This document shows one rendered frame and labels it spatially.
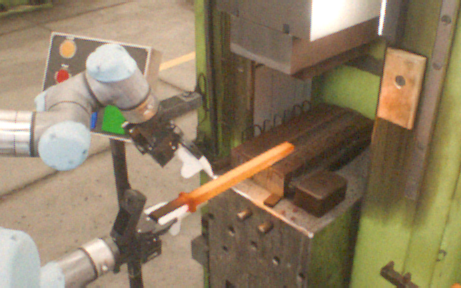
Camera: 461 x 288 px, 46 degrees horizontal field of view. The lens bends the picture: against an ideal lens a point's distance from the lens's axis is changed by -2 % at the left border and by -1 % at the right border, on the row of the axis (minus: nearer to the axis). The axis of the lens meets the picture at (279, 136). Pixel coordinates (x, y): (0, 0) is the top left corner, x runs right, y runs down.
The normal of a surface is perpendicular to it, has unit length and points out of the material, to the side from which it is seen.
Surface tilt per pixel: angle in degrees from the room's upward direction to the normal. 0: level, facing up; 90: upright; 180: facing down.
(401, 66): 90
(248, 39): 90
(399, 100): 90
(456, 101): 90
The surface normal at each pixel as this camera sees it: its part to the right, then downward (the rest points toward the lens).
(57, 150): 0.26, 0.50
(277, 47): -0.67, 0.35
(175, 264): 0.04, -0.86
